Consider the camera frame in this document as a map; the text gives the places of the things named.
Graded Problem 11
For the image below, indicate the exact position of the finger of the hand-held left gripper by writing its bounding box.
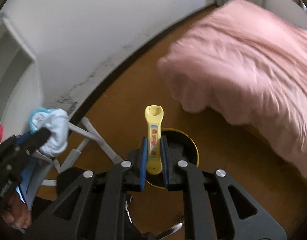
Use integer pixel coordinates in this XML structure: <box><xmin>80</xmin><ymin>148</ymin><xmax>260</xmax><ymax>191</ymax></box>
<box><xmin>16</xmin><ymin>132</ymin><xmax>35</xmax><ymax>147</ymax></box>
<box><xmin>23</xmin><ymin>127</ymin><xmax>52</xmax><ymax>155</ymax></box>

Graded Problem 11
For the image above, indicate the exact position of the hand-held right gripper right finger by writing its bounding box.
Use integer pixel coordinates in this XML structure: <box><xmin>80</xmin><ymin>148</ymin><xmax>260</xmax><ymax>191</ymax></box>
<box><xmin>161</xmin><ymin>135</ymin><xmax>287</xmax><ymax>240</ymax></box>

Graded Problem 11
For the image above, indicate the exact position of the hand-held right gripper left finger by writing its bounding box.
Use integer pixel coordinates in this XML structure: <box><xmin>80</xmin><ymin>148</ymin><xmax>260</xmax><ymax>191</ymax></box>
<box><xmin>25</xmin><ymin>136</ymin><xmax>148</xmax><ymax>240</ymax></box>

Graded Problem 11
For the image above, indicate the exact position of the blue white wrapper ball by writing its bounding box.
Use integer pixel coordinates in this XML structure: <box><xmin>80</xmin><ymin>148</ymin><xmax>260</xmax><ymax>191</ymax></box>
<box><xmin>30</xmin><ymin>107</ymin><xmax>69</xmax><ymax>156</ymax></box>

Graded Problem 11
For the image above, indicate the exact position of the yellow plastic stick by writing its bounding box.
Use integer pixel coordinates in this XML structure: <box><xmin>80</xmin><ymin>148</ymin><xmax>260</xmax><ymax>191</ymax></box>
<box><xmin>144</xmin><ymin>105</ymin><xmax>164</xmax><ymax>175</ymax></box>

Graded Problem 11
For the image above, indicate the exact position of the yellow rimmed black bin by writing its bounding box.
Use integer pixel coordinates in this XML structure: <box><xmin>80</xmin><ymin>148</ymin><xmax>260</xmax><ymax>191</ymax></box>
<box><xmin>137</xmin><ymin>128</ymin><xmax>199</xmax><ymax>189</ymax></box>

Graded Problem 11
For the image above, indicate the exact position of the person's left hand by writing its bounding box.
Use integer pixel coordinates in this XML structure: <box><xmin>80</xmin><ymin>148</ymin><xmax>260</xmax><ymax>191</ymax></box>
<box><xmin>0</xmin><ymin>194</ymin><xmax>33</xmax><ymax>229</ymax></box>

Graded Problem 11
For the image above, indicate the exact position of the grey desk hutch shelf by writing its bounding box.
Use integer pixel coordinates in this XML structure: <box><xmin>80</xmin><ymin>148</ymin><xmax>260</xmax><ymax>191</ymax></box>
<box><xmin>0</xmin><ymin>12</ymin><xmax>43</xmax><ymax>140</ymax></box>

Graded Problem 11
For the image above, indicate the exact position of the pink blanket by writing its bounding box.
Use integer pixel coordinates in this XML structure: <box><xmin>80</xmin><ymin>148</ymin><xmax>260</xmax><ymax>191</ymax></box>
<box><xmin>157</xmin><ymin>0</ymin><xmax>307</xmax><ymax>190</ymax></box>

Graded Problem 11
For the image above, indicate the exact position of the white desk frame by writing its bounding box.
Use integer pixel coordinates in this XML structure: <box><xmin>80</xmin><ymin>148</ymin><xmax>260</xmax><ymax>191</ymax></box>
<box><xmin>40</xmin><ymin>117</ymin><xmax>124</xmax><ymax>187</ymax></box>

